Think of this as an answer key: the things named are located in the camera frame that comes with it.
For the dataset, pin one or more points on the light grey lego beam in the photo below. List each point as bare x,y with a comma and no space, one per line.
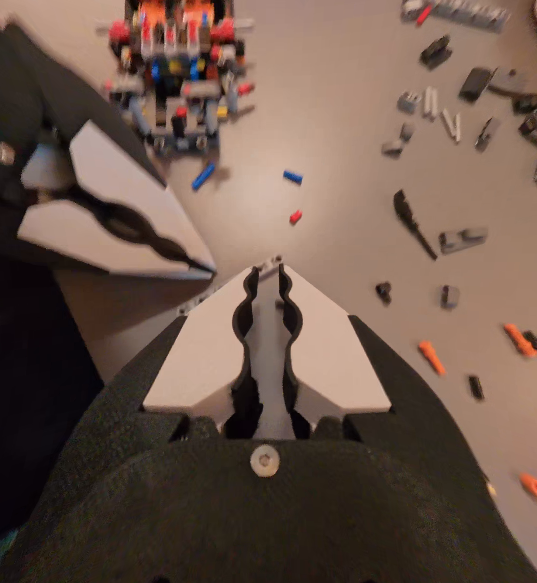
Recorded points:
268,264

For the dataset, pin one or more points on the row of grey lego plates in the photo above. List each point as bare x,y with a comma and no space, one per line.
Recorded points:
469,13

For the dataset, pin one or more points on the partly built colourful lego model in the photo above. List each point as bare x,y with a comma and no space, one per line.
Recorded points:
177,68

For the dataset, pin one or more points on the blue lego pin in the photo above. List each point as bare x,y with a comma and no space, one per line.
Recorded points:
293,177
203,176

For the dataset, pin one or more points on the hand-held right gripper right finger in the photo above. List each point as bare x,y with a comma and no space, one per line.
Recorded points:
332,364

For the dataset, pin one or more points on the long black lego piece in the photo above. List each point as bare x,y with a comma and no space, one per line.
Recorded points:
405,209

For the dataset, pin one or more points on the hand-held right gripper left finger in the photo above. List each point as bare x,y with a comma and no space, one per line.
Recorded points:
195,364

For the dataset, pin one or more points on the red lego bar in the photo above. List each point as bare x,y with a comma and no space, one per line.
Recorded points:
424,15

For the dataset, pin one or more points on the small red lego piece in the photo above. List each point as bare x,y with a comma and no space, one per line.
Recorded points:
295,217

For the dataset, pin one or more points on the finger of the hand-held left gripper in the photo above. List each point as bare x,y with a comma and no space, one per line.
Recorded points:
67,237
127,182

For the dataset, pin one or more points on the grey lego connector piece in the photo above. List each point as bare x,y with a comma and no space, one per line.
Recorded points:
462,240

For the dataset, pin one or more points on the small grey lego brick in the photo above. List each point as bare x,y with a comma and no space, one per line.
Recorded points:
449,296

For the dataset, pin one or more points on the scattered black and grey lego pieces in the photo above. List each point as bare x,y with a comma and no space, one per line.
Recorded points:
476,84

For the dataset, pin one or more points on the dark navy sweater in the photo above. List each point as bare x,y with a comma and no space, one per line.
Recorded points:
22,364

